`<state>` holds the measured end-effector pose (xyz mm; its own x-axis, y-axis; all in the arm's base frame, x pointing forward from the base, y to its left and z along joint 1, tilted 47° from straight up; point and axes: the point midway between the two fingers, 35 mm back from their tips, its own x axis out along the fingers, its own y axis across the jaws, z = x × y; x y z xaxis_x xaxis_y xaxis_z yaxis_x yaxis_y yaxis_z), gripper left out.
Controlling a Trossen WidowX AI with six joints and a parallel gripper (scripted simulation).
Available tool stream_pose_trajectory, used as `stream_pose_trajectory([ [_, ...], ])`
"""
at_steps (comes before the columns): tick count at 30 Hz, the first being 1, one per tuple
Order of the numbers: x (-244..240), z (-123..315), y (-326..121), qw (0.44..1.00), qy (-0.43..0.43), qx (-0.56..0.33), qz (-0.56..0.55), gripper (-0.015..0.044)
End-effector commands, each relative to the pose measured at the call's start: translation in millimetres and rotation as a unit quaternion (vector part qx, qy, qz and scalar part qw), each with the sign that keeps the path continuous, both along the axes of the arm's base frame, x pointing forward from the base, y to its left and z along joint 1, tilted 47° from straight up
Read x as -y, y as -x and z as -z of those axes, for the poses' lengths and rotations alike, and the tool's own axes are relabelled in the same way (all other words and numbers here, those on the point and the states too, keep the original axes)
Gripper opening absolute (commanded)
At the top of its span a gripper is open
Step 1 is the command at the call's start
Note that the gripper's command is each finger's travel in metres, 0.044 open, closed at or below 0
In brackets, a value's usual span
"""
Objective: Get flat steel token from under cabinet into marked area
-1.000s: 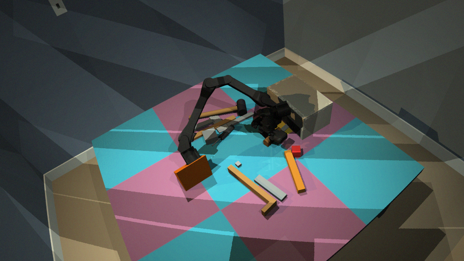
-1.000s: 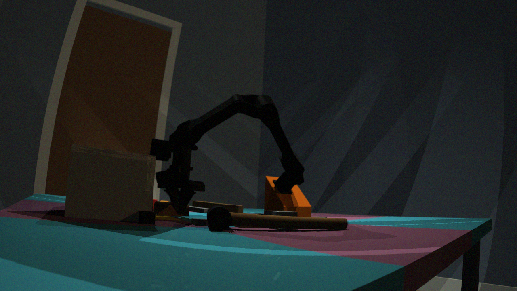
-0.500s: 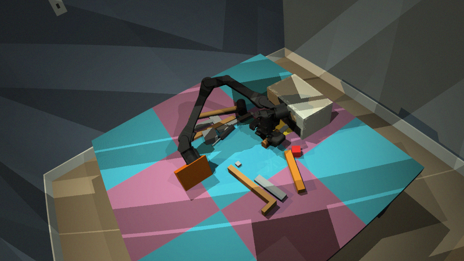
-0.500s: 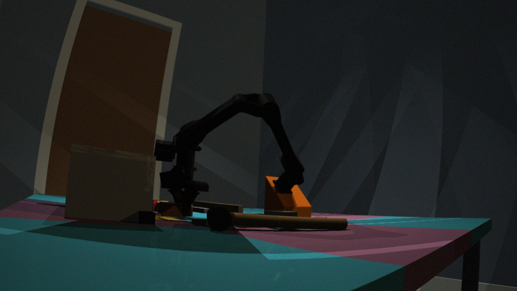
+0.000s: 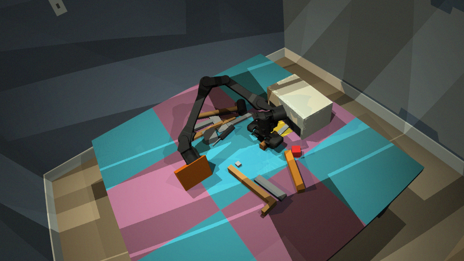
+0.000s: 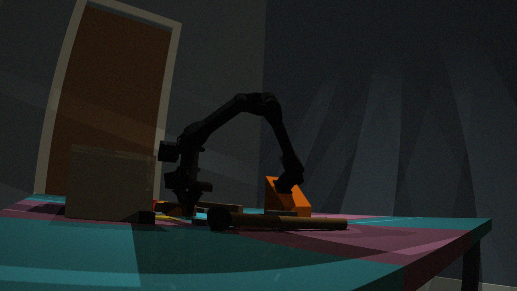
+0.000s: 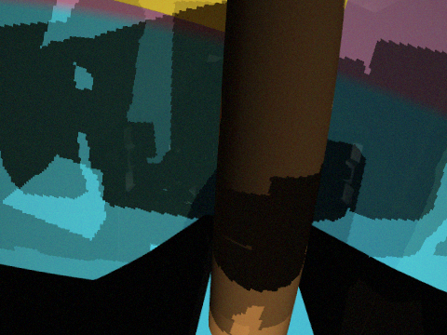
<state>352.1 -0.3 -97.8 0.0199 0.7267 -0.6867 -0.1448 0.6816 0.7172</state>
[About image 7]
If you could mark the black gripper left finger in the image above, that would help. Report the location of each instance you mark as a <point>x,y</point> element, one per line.
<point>161,293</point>

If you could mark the dark brown cylinder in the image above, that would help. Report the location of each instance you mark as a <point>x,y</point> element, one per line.
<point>280,59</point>

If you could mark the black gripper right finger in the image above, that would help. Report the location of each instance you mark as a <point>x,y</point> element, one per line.
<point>349,293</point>

